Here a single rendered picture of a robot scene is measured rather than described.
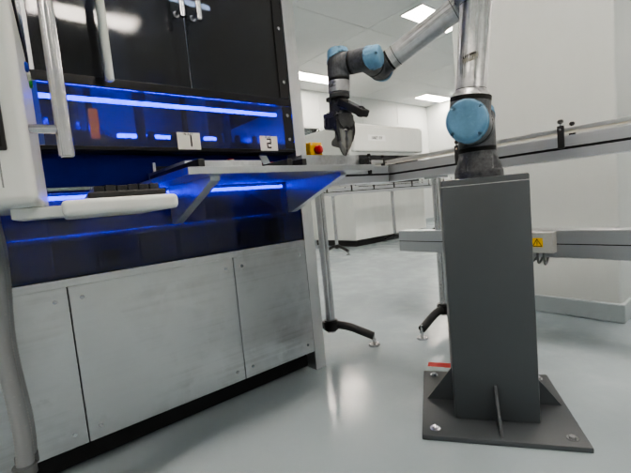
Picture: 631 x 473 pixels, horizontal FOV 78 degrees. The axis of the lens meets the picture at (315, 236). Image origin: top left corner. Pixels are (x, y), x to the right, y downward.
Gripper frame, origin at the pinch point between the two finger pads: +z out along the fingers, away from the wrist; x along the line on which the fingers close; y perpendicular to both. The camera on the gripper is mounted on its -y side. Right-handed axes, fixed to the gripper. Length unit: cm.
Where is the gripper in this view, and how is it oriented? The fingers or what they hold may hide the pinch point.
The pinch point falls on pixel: (346, 151)
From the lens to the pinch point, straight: 140.3
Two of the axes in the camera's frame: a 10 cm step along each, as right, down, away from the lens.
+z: 0.5, 9.9, 1.0
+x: -7.7, 1.0, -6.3
